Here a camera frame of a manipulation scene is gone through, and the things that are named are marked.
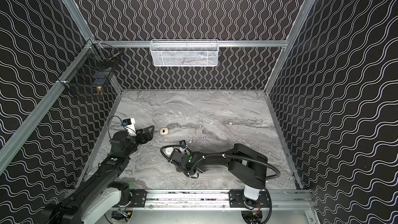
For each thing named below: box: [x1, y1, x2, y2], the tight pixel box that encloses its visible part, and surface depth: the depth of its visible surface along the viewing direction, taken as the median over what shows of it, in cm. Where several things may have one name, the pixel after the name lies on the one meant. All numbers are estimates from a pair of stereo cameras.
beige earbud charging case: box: [159, 127, 169, 135], surface depth 99 cm
